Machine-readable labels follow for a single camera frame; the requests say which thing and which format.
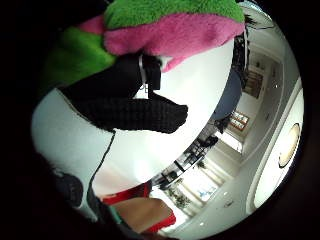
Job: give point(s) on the framed wall pictures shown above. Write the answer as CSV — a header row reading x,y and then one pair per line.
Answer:
x,y
239,120

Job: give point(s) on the dark blue chair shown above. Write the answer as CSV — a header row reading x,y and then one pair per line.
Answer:
x,y
229,95

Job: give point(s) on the black stand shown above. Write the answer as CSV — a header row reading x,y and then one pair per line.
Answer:
x,y
239,55

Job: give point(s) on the green potted plant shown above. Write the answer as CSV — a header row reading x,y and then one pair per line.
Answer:
x,y
180,199

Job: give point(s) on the green and pink plush toy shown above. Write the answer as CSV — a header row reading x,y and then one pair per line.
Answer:
x,y
173,30

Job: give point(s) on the black desk frame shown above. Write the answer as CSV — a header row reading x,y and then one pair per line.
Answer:
x,y
186,160

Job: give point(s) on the black office chair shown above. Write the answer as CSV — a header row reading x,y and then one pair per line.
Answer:
x,y
208,141

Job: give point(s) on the brown wooden door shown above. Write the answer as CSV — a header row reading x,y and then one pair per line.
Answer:
x,y
254,84

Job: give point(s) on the round ceiling lamp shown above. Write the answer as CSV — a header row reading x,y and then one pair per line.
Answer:
x,y
289,145

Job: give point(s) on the the person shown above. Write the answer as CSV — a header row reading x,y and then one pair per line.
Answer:
x,y
143,213

